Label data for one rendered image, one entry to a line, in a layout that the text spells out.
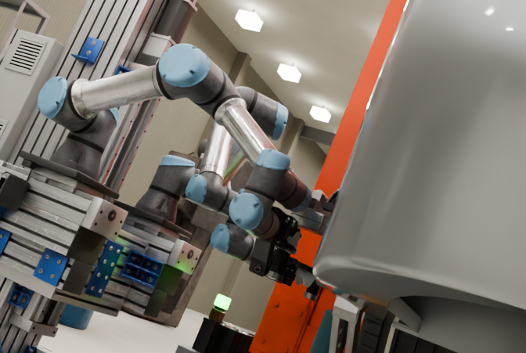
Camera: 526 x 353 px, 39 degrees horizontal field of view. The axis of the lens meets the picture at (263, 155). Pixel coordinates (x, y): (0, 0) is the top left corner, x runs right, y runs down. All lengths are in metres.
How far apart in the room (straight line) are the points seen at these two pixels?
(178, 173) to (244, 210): 1.00
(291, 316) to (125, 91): 1.00
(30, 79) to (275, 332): 1.18
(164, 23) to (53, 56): 0.39
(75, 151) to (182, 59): 0.49
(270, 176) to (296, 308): 0.96
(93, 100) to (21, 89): 0.59
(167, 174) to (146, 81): 0.70
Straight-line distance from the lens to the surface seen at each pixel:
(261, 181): 1.68
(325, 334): 2.17
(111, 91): 2.05
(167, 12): 2.61
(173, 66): 1.91
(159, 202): 2.61
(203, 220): 9.81
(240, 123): 1.93
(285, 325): 2.58
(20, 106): 2.61
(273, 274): 1.95
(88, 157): 2.22
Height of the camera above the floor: 0.66
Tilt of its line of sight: 11 degrees up
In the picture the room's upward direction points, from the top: 23 degrees clockwise
